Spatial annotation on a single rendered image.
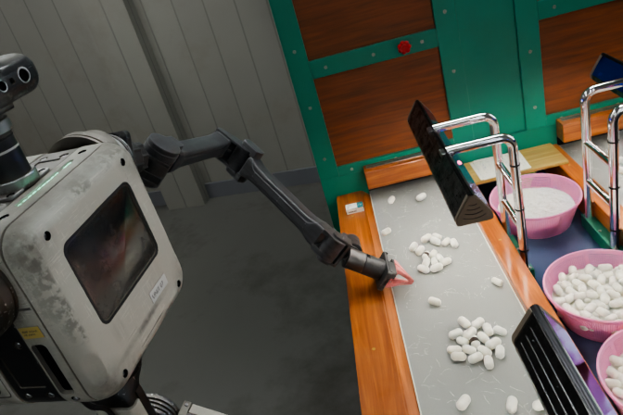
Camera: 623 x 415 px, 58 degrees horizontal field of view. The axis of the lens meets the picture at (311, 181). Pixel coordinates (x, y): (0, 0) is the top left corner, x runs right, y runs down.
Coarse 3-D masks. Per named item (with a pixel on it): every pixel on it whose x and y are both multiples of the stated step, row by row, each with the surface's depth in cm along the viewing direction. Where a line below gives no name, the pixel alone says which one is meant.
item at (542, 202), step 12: (528, 192) 181; (540, 192) 179; (552, 192) 176; (564, 192) 175; (528, 204) 173; (540, 204) 171; (552, 204) 171; (564, 204) 170; (528, 216) 168; (540, 216) 166
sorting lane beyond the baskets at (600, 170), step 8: (600, 144) 193; (568, 152) 193; (576, 152) 192; (576, 160) 187; (592, 160) 185; (600, 160) 183; (592, 168) 181; (600, 168) 180; (592, 176) 177; (600, 176) 176; (608, 176) 174; (600, 184) 172; (608, 184) 170; (608, 192) 167
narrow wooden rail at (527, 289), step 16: (480, 224) 166; (496, 224) 163; (496, 240) 157; (496, 256) 153; (512, 256) 149; (512, 272) 143; (528, 272) 142; (528, 288) 137; (528, 304) 132; (544, 304) 131
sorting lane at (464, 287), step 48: (384, 192) 202; (432, 192) 194; (384, 240) 176; (480, 240) 163; (432, 288) 150; (480, 288) 145; (432, 336) 135; (432, 384) 122; (480, 384) 119; (528, 384) 116
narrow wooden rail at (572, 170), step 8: (560, 152) 190; (568, 160) 184; (552, 168) 191; (560, 168) 182; (568, 168) 180; (576, 168) 179; (568, 176) 177; (576, 176) 174; (600, 200) 160; (584, 208) 170; (600, 208) 158; (608, 208) 156; (600, 216) 159; (608, 216) 154; (608, 224) 155
